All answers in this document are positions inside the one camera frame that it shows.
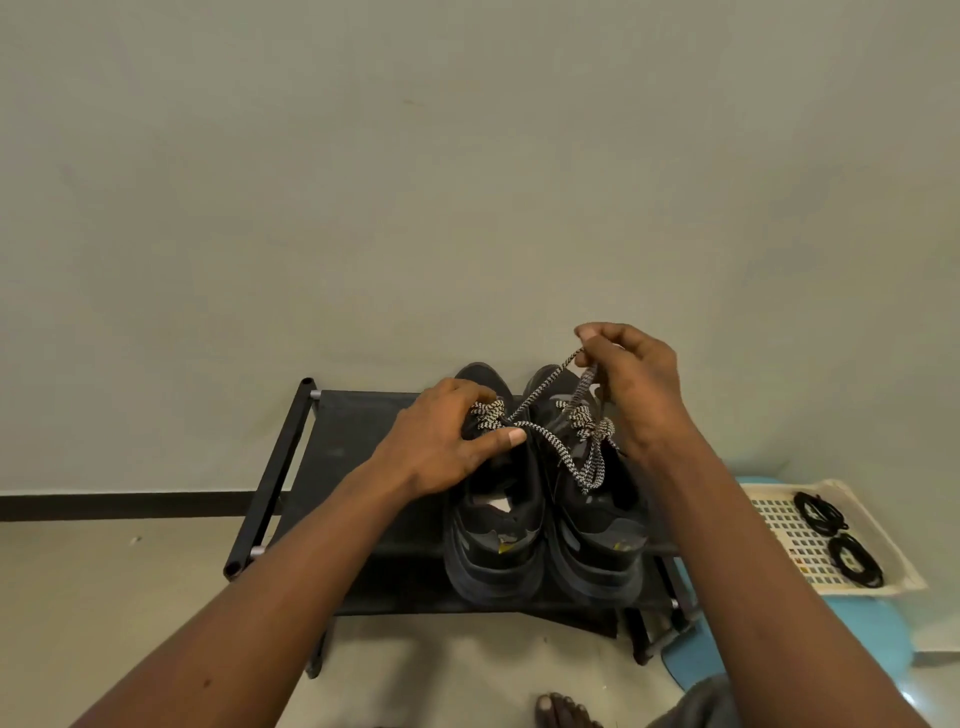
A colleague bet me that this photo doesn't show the black sneaker with paper stuffing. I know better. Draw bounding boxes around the black sneaker with paper stuffing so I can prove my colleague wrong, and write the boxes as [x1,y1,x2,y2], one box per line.
[441,362,550,606]

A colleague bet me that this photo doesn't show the coiled black shoelace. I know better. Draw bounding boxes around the coiled black shoelace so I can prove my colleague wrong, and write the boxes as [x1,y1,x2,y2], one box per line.
[828,531,887,589]
[792,490,849,538]

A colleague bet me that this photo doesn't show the person's right forearm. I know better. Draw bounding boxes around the person's right forearm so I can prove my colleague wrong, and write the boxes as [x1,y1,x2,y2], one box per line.
[621,431,933,728]

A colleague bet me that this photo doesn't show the light blue plastic stool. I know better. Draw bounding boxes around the light blue plastic stool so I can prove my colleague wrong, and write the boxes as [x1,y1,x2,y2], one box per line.
[660,474,918,696]

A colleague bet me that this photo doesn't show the person's left forearm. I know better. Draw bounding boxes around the person's left forearm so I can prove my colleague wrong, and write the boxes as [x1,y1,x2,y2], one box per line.
[71,448,426,728]

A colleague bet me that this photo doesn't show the person's right hand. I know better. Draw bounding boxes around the person's right hand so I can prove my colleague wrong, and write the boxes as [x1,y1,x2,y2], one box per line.
[573,321,704,464]

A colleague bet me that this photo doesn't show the black baseboard strip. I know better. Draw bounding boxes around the black baseboard strip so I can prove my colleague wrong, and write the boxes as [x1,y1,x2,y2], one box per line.
[0,490,286,523]

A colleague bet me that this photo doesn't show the black white patterned shoelace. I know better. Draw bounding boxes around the black white patterned shoelace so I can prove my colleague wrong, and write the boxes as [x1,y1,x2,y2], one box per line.
[506,347,622,495]
[468,399,528,436]

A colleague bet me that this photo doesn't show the person's bare foot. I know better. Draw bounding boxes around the person's bare foot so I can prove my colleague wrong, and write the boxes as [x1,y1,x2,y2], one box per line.
[534,691,606,728]

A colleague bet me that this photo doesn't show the white plastic mesh tray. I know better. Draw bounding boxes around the white plastic mesh tray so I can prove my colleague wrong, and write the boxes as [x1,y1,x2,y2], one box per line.
[738,478,930,600]

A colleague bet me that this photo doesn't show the black shoe rack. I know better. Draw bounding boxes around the black shoe rack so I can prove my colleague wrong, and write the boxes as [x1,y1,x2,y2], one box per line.
[222,376,708,681]

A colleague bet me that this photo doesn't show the person's left hand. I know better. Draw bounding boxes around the person's left hand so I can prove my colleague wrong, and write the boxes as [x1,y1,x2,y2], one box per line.
[377,378,528,502]

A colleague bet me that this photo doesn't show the person's grey shorts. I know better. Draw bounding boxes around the person's grey shorts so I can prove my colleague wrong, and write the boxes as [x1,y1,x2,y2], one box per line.
[646,672,742,728]

